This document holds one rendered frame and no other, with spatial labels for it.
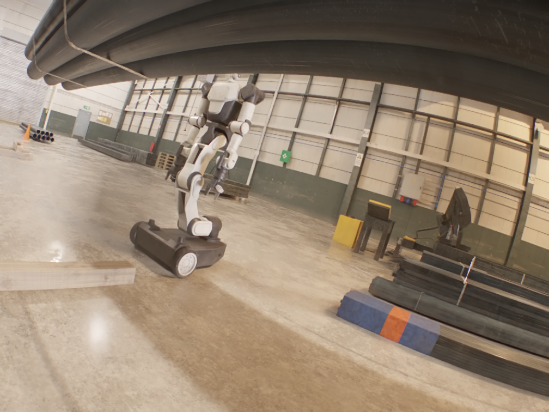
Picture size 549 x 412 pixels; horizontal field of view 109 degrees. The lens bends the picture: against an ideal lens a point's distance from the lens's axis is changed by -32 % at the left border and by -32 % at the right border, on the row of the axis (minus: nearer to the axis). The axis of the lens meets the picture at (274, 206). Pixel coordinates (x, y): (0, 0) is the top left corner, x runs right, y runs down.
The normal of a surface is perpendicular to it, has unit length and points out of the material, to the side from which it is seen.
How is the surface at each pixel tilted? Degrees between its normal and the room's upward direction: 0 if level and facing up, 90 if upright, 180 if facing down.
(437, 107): 90
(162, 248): 90
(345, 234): 90
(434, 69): 146
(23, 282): 90
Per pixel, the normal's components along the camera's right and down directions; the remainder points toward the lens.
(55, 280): 0.81, 0.29
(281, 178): -0.51, -0.09
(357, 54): -0.56, 0.66
